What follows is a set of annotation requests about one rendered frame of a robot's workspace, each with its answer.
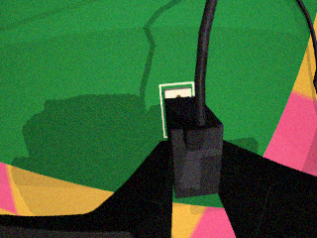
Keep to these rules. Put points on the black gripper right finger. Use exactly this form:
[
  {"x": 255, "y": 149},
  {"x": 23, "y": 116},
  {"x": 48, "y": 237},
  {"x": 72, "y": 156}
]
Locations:
[{"x": 265, "y": 199}]

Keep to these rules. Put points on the green circuit board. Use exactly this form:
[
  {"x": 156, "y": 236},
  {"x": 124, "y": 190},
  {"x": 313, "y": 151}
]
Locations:
[{"x": 83, "y": 82}]

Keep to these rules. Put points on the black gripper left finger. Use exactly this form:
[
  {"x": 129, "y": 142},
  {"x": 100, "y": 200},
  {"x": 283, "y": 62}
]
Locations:
[{"x": 140, "y": 208}]

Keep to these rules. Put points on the black cable with plug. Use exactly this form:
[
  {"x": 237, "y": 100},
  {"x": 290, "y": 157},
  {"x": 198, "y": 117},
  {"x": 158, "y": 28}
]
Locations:
[{"x": 195, "y": 134}]

